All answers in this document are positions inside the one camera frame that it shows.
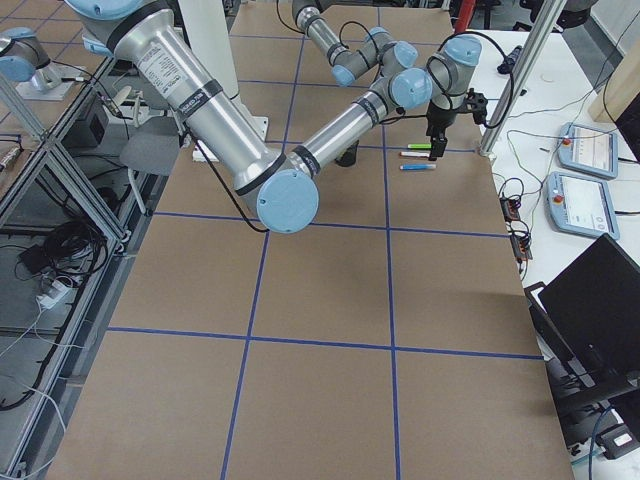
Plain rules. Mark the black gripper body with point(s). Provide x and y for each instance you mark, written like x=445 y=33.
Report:
x=439 y=119

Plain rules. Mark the red whiteboard marker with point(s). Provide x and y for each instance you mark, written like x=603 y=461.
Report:
x=414 y=154

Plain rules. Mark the blue highlighter pen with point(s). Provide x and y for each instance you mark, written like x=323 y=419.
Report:
x=417 y=167

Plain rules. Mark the black mesh pen cup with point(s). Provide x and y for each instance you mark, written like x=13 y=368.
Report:
x=349 y=157

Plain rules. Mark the far teach pendant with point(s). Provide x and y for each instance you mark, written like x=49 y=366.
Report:
x=588 y=150

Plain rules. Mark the teach pendant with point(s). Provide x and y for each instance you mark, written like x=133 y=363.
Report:
x=580 y=205
x=588 y=150

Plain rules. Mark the near teach pendant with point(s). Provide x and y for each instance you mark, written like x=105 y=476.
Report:
x=580 y=205

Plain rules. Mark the wooden board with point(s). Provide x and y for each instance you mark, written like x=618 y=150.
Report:
x=619 y=20

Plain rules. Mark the brown table mat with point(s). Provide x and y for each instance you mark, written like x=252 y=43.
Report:
x=390 y=339

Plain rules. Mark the black laptop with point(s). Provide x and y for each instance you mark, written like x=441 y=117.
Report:
x=594 y=305

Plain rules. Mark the grey office chair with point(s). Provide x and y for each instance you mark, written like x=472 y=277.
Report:
x=153 y=149

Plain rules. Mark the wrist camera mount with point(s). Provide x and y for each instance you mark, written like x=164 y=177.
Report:
x=475 y=103

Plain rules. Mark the aluminium frame post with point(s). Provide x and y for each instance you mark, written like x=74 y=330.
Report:
x=533 y=46

